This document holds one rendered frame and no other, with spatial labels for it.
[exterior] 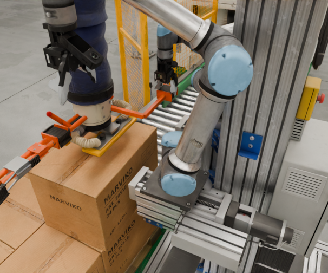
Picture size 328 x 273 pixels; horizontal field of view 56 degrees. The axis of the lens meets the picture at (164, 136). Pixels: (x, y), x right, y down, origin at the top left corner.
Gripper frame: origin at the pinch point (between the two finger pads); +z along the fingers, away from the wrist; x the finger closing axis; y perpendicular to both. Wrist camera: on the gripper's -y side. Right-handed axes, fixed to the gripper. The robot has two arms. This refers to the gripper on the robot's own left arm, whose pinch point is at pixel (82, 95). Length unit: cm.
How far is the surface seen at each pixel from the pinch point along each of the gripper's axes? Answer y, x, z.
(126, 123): 19, -49, 45
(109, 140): 19, -33, 45
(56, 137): 27.4, -10.8, 31.1
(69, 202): 28, -9, 69
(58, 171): 37, -16, 58
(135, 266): 14, -35, 150
